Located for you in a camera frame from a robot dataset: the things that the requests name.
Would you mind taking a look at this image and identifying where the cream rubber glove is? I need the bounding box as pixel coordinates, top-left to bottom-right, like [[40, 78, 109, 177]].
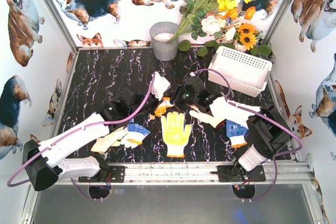
[[189, 105, 225, 129], [91, 127, 128, 154]]

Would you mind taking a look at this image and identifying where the artificial flower bouquet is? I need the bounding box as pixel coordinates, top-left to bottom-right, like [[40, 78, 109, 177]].
[[169, 0, 272, 57]]

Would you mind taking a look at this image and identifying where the white plastic storage basket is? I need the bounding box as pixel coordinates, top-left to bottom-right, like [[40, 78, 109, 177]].
[[208, 46, 272, 98]]

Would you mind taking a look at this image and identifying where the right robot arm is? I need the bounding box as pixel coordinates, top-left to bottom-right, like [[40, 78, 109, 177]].
[[171, 76, 291, 172]]

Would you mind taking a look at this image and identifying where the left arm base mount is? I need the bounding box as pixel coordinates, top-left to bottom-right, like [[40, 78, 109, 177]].
[[78, 165, 125, 183]]

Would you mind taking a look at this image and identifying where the grey metal bucket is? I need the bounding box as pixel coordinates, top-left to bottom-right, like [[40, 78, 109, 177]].
[[150, 22, 179, 61]]

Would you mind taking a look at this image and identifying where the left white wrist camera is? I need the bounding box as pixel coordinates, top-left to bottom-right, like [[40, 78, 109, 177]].
[[151, 72, 171, 100]]

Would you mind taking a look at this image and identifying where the yellow dotted work glove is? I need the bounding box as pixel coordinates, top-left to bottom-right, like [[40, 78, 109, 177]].
[[149, 97, 174, 120]]

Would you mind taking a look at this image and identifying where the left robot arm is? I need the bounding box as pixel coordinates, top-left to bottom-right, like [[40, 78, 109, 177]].
[[23, 88, 165, 191]]

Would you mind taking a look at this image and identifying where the blue dotted glove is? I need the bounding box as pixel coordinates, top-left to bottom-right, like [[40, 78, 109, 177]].
[[120, 123, 150, 148], [226, 120, 248, 148]]

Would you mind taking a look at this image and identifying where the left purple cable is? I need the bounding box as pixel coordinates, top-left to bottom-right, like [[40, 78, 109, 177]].
[[6, 72, 158, 188]]

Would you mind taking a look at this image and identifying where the aluminium front rail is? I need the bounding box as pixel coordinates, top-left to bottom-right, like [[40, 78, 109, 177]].
[[56, 161, 314, 184]]

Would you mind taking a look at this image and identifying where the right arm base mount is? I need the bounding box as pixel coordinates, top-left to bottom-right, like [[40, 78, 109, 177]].
[[210, 165, 266, 182]]

